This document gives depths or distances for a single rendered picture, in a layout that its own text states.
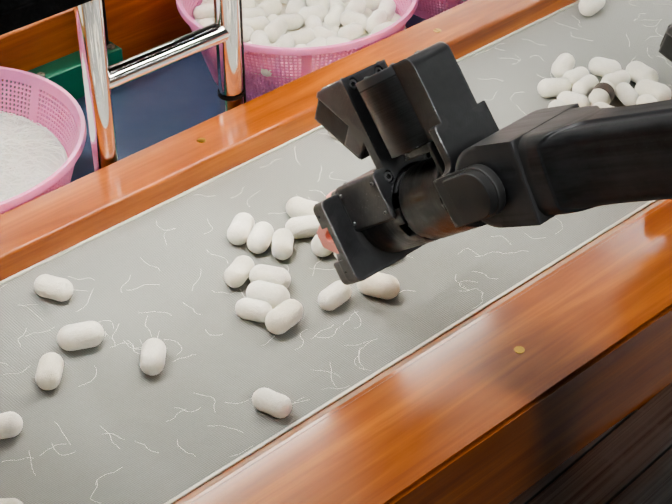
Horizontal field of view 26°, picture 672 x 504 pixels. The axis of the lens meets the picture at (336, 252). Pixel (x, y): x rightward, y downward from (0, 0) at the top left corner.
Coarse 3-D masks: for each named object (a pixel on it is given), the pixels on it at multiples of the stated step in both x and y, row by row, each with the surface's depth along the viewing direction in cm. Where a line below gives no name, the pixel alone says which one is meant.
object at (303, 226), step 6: (300, 216) 128; (306, 216) 128; (312, 216) 128; (288, 222) 128; (294, 222) 127; (300, 222) 127; (306, 222) 127; (312, 222) 128; (318, 222) 128; (288, 228) 128; (294, 228) 127; (300, 228) 127; (306, 228) 127; (312, 228) 128; (294, 234) 127; (300, 234) 128; (306, 234) 128; (312, 234) 128
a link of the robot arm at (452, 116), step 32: (416, 64) 96; (448, 64) 98; (384, 96) 99; (416, 96) 98; (448, 96) 97; (384, 128) 100; (416, 128) 98; (448, 128) 97; (480, 128) 98; (448, 160) 97; (448, 192) 95; (480, 192) 92
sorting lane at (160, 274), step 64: (640, 0) 164; (512, 64) 153; (576, 64) 153; (320, 128) 143; (192, 192) 134; (256, 192) 134; (320, 192) 134; (64, 256) 127; (128, 256) 127; (192, 256) 127; (256, 256) 127; (448, 256) 127; (512, 256) 127; (0, 320) 120; (64, 320) 120; (128, 320) 120; (192, 320) 120; (320, 320) 120; (384, 320) 120; (448, 320) 120; (0, 384) 114; (64, 384) 114; (128, 384) 114; (192, 384) 114; (256, 384) 114; (320, 384) 114; (0, 448) 108; (64, 448) 108; (128, 448) 108; (192, 448) 108; (256, 448) 108
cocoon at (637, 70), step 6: (630, 66) 149; (636, 66) 148; (642, 66) 148; (648, 66) 148; (630, 72) 149; (636, 72) 148; (642, 72) 148; (648, 72) 147; (654, 72) 147; (636, 78) 148; (642, 78) 148; (648, 78) 147; (654, 78) 147
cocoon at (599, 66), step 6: (594, 60) 150; (600, 60) 150; (606, 60) 149; (612, 60) 150; (588, 66) 150; (594, 66) 150; (600, 66) 149; (606, 66) 149; (612, 66) 149; (618, 66) 149; (594, 72) 150; (600, 72) 150; (606, 72) 149
